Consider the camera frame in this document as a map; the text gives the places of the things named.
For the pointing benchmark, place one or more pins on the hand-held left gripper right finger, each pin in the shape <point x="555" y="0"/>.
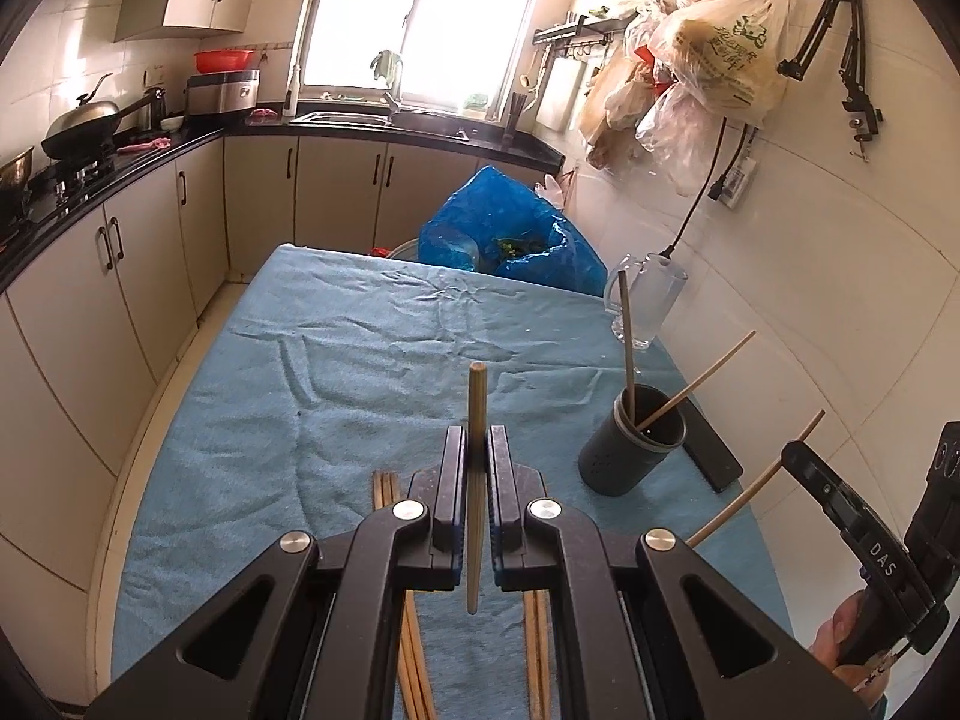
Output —
<point x="501" y="495"/>

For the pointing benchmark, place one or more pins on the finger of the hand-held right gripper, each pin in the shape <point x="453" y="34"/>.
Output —
<point x="821" y="484"/>

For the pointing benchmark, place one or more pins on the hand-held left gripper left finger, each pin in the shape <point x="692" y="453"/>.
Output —
<point x="454" y="495"/>

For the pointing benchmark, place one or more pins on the wooden chopstick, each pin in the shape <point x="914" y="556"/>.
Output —
<point x="697" y="382"/>
<point x="627" y="345"/>
<point x="477" y="405"/>
<point x="742" y="499"/>

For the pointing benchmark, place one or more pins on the dark grey utensil holder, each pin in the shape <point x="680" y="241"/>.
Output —
<point x="622" y="457"/>

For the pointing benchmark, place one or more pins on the bunch of wooden chopsticks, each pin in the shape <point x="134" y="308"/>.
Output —
<point x="417" y="679"/>

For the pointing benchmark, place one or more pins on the person's right hand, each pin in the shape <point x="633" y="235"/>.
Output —
<point x="836" y="626"/>

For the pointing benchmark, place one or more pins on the black flat case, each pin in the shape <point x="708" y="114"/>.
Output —
<point x="712" y="454"/>

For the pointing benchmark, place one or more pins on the blue towel table cover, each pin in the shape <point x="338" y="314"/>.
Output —
<point x="337" y="390"/>

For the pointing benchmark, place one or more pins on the clear glass mug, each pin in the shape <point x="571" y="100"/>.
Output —
<point x="652" y="300"/>

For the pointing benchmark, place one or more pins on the blue plastic bag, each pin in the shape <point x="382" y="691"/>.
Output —
<point x="495" y="210"/>

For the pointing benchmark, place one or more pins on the white plastic bag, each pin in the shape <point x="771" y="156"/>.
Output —
<point x="553" y="191"/>

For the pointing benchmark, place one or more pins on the white power strip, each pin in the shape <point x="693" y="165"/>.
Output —
<point x="733" y="181"/>

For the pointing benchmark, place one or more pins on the clear plastic bag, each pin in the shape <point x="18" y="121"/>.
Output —
<point x="675" y="142"/>

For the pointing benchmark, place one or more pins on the beige base cabinets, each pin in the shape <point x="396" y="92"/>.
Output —
<point x="142" y="270"/>

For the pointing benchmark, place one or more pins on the steel kitchen sink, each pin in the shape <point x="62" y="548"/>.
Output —
<point x="330" y="118"/>

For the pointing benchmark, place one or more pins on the metal faucet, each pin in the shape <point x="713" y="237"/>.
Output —
<point x="393" y="97"/>

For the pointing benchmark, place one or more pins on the beige plastic bag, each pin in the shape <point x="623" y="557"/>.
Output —
<point x="611" y="105"/>

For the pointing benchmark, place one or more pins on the white cutting board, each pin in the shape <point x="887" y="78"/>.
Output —
<point x="562" y="94"/>

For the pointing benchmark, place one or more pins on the white bottle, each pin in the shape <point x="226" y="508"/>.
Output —
<point x="292" y="94"/>

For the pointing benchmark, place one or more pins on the green cloth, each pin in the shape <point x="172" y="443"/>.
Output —
<point x="384" y="66"/>

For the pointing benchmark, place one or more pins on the black kitchen countertop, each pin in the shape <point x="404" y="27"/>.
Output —
<point x="187" y="146"/>

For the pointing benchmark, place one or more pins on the green printed plastic bag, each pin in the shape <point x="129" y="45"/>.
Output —
<point x="720" y="52"/>

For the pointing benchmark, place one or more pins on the steel box appliance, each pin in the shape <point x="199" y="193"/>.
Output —
<point x="221" y="97"/>

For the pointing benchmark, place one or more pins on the kitchen window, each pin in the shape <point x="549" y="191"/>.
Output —
<point x="420" y="15"/>

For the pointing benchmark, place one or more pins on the red plastic basin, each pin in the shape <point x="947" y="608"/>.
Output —
<point x="223" y="61"/>

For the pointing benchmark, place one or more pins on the gas stove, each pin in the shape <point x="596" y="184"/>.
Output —
<point x="75" y="176"/>

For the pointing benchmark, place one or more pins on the black wok with lid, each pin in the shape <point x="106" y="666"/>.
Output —
<point x="82" y="124"/>

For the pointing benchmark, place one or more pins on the steel pot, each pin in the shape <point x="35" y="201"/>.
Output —
<point x="13" y="180"/>

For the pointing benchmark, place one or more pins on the metal wall rack shelf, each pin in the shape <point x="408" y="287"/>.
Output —
<point x="577" y="31"/>

